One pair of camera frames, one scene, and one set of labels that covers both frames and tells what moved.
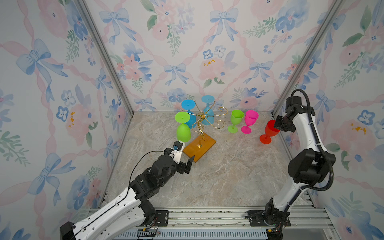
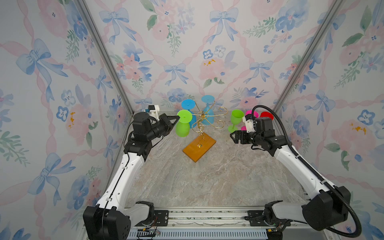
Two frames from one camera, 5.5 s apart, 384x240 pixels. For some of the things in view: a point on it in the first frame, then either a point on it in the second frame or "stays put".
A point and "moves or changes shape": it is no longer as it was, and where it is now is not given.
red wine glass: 270,131 moves or changes shape
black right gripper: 277,125 → 243,134
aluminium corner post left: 98,37 stays put
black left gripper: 182,169 → 164,121
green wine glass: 236,117 stays put
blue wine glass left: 188,104 stays put
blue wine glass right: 208,117 stays put
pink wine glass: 251,117 stays put
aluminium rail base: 305,224 stays put
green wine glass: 183,131 moves or changes shape
